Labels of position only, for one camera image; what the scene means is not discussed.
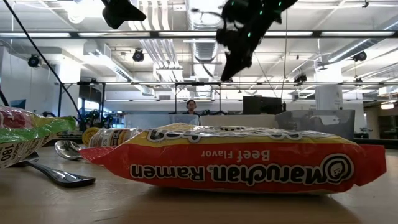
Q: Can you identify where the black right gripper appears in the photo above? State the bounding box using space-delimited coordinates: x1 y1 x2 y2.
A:
216 0 282 82

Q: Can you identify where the red ramen packet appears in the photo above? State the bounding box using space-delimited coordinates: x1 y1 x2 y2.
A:
79 123 387 195

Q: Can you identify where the yellow lid brown jar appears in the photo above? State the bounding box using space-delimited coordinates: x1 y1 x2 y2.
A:
81 126 141 148

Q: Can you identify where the orange Maruchan ramen packet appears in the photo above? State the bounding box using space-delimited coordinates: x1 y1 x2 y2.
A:
0 105 77 170

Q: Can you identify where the black monitor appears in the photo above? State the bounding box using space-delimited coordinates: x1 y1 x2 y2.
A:
242 95 284 115

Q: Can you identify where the white plastic bin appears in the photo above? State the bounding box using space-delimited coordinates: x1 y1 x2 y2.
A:
199 114 277 128

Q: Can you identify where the person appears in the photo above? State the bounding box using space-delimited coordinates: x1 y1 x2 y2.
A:
182 99 201 116

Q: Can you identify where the grey plastic bin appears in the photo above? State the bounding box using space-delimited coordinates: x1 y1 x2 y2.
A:
275 109 356 141

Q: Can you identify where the white pillar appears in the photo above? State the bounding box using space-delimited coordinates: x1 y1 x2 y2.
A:
314 67 344 110

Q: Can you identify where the blue screen monitor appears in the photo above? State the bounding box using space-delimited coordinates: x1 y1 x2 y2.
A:
9 98 27 110

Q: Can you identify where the black spoon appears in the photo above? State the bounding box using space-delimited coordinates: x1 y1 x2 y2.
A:
9 151 96 189

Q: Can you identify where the black background test frame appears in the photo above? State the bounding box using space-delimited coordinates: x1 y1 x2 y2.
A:
55 81 106 125
174 81 222 114

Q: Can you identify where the black aluminium rig frame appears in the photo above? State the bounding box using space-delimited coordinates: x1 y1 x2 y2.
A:
0 30 398 40

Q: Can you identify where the round silver ceiling duct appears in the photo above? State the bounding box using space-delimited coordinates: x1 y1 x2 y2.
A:
186 0 229 63

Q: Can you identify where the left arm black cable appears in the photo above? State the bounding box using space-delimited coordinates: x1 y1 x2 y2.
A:
2 0 85 124

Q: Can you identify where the slanted silver duct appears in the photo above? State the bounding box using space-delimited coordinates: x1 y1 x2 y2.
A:
317 15 398 69

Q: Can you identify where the orange white handled spoon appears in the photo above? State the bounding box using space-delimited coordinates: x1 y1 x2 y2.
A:
54 139 83 161

